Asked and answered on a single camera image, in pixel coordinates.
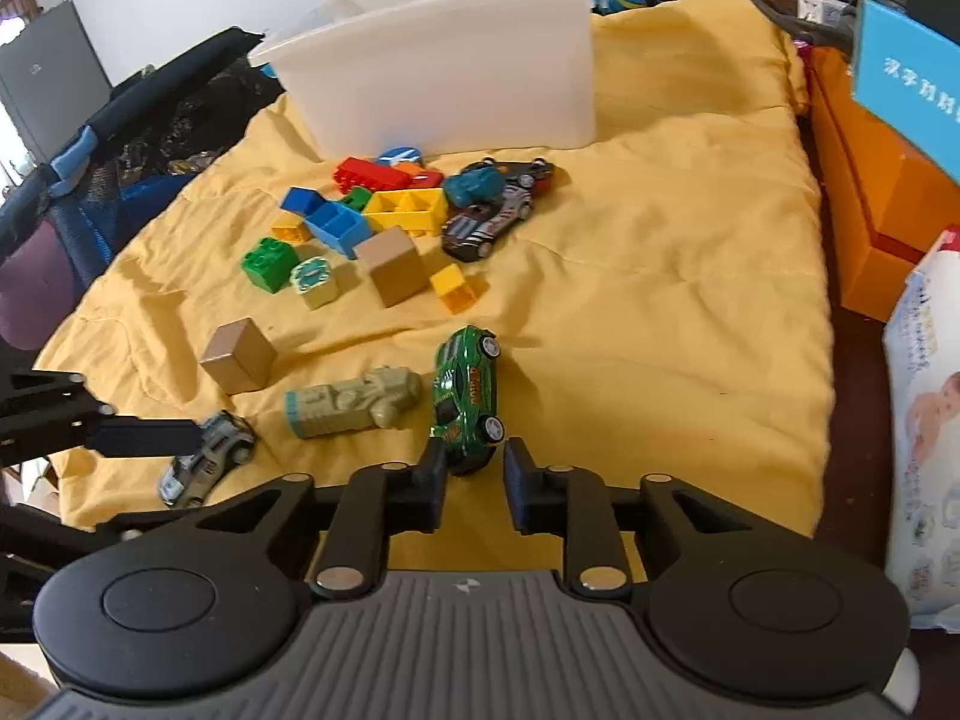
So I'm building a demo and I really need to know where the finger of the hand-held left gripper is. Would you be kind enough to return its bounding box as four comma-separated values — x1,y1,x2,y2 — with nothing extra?
0,371,205,466
0,502,172,563

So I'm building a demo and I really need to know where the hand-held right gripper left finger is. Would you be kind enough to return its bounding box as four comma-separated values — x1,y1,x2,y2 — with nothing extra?
199,436,449,602

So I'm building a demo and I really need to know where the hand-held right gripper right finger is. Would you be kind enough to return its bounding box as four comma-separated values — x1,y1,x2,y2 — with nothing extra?
502,436,758,593

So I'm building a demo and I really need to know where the green toy car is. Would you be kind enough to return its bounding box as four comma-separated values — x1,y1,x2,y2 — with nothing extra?
429,325,505,476

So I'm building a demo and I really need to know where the brown cube block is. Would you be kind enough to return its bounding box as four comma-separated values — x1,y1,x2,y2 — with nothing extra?
199,318,278,395
354,227,427,308

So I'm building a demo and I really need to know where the small yellow building block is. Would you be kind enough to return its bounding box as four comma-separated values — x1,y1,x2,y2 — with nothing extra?
270,211,313,245
429,264,482,314

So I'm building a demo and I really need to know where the black white toy car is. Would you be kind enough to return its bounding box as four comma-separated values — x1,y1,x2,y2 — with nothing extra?
441,186,536,263

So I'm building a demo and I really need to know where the large blue building block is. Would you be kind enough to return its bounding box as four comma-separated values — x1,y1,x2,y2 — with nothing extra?
306,202,373,260

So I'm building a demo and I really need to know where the long yellow building block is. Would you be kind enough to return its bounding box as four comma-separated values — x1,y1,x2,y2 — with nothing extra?
364,190,449,238

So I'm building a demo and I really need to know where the small blue building block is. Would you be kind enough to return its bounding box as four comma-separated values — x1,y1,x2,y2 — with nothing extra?
281,186,325,218

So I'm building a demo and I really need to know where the teal dinosaur toy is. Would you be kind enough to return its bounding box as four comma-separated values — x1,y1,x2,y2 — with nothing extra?
442,167,506,208

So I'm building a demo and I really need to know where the long red building block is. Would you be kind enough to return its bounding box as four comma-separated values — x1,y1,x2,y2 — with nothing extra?
334,157,445,193

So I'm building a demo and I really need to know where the white plastic bin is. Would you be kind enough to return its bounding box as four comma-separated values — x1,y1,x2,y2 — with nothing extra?
247,0,607,160

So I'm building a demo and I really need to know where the purple cushion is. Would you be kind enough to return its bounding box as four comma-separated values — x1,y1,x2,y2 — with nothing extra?
0,225,85,350

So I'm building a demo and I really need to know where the yellow blanket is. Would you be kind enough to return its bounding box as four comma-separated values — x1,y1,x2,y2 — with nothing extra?
34,0,839,593

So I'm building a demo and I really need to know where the dark blue playpen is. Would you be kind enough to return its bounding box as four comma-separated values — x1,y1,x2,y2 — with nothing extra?
0,26,290,301

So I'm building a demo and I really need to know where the grey cabinet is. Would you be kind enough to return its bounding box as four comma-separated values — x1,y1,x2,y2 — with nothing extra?
0,0,113,166

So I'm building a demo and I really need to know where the white diaper pack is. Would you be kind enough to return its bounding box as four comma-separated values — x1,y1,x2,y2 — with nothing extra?
881,229,960,632

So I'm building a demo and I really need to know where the orange cardboard box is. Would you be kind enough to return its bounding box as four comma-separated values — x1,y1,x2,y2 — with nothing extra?
806,45,960,325

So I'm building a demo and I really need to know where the light blue box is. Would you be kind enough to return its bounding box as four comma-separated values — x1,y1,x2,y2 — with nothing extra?
851,0,960,188

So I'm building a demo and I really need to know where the white small carton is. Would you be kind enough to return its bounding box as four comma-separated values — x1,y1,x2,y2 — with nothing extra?
796,0,854,26

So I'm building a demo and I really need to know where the grey cable bundle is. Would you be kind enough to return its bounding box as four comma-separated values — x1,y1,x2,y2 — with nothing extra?
742,0,863,55

